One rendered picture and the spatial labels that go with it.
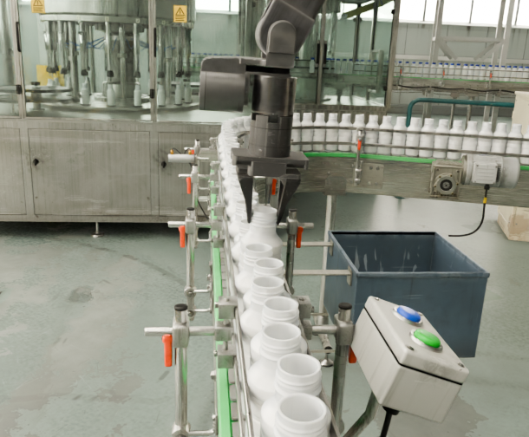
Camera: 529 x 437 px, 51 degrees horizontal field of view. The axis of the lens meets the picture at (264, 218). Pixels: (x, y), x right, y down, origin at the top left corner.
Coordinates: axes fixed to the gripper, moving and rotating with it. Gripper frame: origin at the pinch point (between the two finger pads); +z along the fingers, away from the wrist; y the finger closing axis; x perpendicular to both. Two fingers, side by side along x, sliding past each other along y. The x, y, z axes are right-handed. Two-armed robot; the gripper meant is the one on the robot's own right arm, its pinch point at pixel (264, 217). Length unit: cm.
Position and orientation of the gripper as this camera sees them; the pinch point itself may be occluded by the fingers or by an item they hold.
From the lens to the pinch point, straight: 79.3
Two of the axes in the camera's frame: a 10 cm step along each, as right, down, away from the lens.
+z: -0.8, 9.6, 2.8
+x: 1.0, 2.9, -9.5
